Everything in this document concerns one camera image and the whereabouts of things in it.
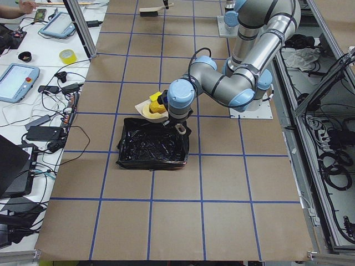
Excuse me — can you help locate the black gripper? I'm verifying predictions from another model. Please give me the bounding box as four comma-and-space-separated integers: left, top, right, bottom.
159, 91, 193, 127

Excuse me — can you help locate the yellow potato toy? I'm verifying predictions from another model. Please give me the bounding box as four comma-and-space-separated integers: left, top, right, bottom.
149, 101, 166, 114

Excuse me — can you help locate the white hand brush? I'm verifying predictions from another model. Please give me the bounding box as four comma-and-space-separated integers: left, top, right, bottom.
139, 3, 174, 17

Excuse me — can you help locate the cream bread toy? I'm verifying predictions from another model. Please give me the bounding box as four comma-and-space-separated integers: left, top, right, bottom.
142, 105, 168, 120

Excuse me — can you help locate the white plastic dustpan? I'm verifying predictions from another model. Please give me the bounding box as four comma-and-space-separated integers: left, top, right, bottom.
135, 99, 186, 135

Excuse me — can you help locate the bin with black bag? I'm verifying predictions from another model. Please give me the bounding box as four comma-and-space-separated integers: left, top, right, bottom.
116, 117, 191, 170

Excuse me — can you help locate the person hand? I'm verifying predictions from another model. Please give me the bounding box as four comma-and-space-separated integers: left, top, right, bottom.
18, 1, 37, 14

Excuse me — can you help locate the yellow tape roll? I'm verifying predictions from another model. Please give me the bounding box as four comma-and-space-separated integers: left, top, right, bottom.
59, 49, 77, 65

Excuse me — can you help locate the blue teach pendant far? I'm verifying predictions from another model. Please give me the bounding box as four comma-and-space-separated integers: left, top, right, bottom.
39, 12, 75, 39

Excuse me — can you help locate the blue teach pendant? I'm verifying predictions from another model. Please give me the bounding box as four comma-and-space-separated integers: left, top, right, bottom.
1, 63, 40, 103
39, 12, 75, 39

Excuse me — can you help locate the black power adapter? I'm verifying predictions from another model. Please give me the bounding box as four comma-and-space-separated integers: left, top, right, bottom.
26, 126, 64, 141

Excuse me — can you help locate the black small bowl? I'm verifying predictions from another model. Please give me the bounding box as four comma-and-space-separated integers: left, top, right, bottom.
18, 51, 32, 63

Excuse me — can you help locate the blue teach pendant near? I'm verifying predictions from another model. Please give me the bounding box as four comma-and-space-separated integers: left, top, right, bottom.
1, 63, 40, 103

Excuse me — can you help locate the black laptop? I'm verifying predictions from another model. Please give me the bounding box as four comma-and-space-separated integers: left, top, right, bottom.
1, 136, 38, 199

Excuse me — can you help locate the black braided cable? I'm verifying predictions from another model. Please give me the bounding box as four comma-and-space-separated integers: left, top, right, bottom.
188, 47, 213, 84

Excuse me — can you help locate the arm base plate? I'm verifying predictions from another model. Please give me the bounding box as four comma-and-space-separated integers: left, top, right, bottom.
229, 93, 273, 120
217, 16, 239, 38

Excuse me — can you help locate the aluminium frame post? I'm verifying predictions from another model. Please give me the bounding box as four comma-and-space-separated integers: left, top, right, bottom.
63, 0, 97, 60

